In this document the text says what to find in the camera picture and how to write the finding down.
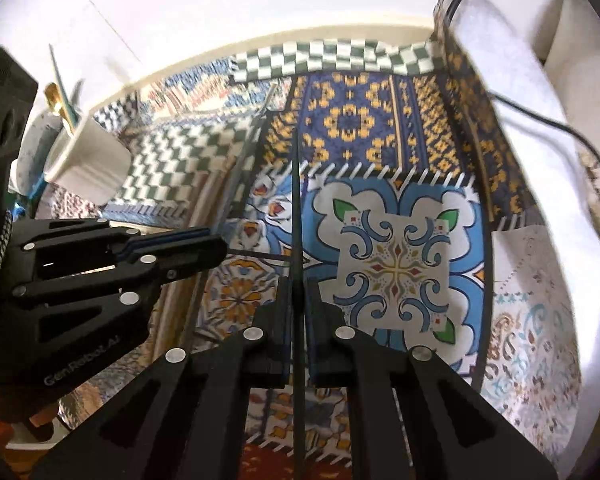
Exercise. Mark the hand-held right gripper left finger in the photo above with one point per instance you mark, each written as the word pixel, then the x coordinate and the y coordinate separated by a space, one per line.
pixel 280 320

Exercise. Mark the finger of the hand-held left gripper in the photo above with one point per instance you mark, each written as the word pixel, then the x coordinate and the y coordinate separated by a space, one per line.
pixel 195 255
pixel 170 236

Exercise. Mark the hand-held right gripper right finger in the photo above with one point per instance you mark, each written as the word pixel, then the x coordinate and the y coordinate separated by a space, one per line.
pixel 314 330

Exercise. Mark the black chopstick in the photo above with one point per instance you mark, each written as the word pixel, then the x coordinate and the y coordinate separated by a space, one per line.
pixel 260 255
pixel 298 210

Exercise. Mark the white cup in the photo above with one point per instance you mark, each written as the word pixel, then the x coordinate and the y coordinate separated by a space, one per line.
pixel 95 170

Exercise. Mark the steel chopstick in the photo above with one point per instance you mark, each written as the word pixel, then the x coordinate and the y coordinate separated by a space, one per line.
pixel 252 150

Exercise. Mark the teal chopstick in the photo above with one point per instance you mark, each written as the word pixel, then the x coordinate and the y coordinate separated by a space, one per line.
pixel 75 95
pixel 62 87

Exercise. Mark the gold spoon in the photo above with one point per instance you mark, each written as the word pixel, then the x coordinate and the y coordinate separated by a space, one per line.
pixel 55 100

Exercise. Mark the patterned table mat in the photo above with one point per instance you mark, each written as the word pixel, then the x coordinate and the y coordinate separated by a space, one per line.
pixel 395 120

